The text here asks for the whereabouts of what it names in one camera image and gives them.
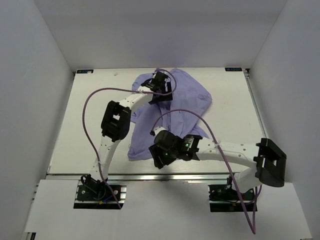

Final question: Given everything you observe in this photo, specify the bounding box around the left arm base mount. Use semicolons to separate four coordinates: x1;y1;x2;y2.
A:
73;174;127;210

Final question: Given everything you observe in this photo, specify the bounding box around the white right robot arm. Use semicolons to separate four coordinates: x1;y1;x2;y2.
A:
149;130;287;200

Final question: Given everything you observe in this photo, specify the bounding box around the dark left corner label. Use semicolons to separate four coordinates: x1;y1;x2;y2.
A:
76;69;94;74

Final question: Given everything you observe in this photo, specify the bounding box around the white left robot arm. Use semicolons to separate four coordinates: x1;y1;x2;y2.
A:
82;72;177;182

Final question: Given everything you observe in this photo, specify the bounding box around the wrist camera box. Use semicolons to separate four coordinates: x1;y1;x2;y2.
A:
154;130;181;150
151;71;170;88

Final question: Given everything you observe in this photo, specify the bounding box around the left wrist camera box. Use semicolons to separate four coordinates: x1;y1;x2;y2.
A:
151;71;170;88

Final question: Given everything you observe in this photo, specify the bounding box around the dark table corner label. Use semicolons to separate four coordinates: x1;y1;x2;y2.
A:
224;67;243;72

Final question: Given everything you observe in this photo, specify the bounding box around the aluminium table front rail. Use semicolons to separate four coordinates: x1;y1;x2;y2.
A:
46;171;283;182

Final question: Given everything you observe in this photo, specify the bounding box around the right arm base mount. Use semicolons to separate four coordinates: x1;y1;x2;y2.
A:
208;177;262;213

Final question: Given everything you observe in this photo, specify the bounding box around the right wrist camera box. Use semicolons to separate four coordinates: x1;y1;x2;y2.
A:
154;130;181;150

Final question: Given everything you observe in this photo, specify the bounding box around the white front cover board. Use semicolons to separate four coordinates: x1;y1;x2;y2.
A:
25;180;312;240

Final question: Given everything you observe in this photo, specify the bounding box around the lilac zip jacket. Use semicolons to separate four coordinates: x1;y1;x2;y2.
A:
127;68;212;161

